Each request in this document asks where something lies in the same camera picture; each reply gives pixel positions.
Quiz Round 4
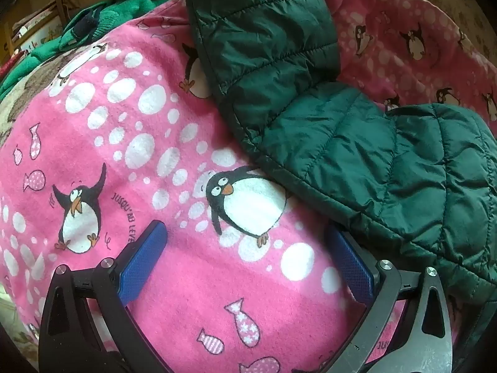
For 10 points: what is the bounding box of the beige patterned blanket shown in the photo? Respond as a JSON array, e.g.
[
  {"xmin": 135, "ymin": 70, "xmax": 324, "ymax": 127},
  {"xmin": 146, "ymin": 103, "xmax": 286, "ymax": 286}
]
[{"xmin": 0, "ymin": 52, "xmax": 78, "ymax": 144}]

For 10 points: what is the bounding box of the pink penguin print blanket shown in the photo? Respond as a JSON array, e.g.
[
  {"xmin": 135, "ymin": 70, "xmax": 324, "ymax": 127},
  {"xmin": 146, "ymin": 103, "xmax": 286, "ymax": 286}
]
[{"xmin": 0, "ymin": 0, "xmax": 497, "ymax": 373}]

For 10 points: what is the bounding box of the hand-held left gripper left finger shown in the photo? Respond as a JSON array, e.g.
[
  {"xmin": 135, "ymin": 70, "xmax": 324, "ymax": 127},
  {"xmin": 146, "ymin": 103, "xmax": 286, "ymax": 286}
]
[{"xmin": 38, "ymin": 219, "xmax": 169, "ymax": 373}]

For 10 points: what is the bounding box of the green knit sweater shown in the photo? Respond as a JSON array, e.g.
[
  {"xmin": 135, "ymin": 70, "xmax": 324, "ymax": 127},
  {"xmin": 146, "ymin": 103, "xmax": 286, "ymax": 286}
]
[{"xmin": 0, "ymin": 0, "xmax": 156, "ymax": 99}]

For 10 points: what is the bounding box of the wooden bookshelf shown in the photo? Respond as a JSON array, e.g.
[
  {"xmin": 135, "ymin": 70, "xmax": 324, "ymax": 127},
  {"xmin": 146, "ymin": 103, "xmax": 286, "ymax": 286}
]
[{"xmin": 0, "ymin": 0, "xmax": 74, "ymax": 71}]

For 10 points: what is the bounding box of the dark green quilted jacket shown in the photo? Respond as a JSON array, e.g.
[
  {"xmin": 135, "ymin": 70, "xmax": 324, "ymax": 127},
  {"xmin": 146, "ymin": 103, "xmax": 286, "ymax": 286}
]
[{"xmin": 185, "ymin": 0, "xmax": 497, "ymax": 304}]

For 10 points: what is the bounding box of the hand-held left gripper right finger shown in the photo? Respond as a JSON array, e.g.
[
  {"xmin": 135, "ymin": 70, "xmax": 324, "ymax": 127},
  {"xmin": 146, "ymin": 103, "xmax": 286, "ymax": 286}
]
[{"xmin": 291, "ymin": 225, "xmax": 455, "ymax": 373}]

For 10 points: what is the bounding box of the floral bedsheet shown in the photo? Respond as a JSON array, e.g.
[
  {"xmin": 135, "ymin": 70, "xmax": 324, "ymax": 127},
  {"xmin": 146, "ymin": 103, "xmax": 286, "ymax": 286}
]
[{"xmin": 382, "ymin": 0, "xmax": 497, "ymax": 67}]

